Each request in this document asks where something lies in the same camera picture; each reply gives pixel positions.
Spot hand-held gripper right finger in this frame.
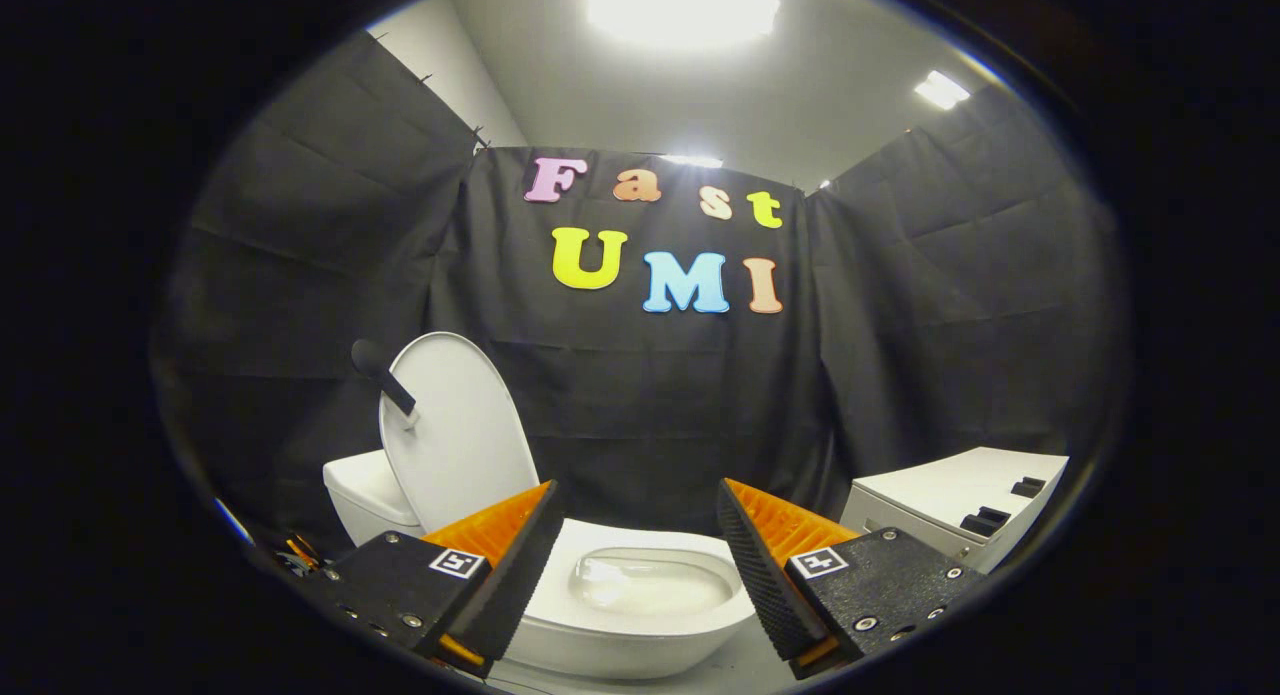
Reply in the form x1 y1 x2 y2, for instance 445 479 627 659
717 478 986 682

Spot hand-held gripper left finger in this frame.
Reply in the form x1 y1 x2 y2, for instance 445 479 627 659
305 480 567 679

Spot white toilet lid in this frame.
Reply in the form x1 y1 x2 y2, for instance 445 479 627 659
378 331 541 536

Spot black lid handle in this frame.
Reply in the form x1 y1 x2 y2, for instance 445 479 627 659
350 338 419 423

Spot white drawer cabinet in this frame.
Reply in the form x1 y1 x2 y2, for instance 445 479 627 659
840 447 1069 574

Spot black backdrop cloth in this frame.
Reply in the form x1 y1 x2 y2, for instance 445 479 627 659
150 30 1131 576

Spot small ceiling light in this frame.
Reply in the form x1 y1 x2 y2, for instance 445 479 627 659
913 70 971 111

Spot large ceiling light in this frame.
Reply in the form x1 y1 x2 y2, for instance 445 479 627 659
585 0 781 51

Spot orange and yellow cables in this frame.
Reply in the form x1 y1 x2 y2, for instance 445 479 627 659
275 533 326 576

